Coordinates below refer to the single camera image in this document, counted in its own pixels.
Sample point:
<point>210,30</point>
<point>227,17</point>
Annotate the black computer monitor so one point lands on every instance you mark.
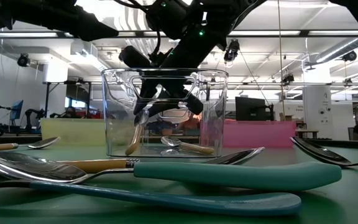
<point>250,109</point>

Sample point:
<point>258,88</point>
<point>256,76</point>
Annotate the overhead rig light bar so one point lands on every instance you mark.
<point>304,33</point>

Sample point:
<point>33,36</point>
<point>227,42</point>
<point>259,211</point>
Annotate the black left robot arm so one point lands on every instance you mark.
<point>11,12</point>

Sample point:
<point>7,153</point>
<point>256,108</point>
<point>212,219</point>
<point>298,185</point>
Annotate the black frame stand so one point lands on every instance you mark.
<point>47,99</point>

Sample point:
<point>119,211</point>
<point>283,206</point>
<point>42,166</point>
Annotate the yellow plastic bin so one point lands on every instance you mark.
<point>73,132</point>

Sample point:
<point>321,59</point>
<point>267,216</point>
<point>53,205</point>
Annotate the clear plastic bin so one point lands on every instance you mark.
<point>216,124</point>

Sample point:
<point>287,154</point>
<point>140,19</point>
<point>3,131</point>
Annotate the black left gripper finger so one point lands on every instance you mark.
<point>98,29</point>

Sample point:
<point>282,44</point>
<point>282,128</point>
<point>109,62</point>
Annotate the pink plastic bin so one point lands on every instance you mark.
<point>259,133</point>

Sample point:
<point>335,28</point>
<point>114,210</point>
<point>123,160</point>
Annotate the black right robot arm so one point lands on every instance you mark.
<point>228,12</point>

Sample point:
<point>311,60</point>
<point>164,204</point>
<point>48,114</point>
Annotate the black ceiling spotlight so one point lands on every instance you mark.
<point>288,78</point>
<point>232,51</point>
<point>350,56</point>
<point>23,60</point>

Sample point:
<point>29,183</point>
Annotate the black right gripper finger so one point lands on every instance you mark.
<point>193,104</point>
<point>149,93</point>

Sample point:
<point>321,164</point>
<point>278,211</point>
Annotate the black background robot arm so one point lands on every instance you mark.
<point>34,116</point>

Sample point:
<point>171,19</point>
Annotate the white building column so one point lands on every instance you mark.
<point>317,109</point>

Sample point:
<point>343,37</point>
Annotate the blue-lit monitor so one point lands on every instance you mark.
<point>17,109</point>

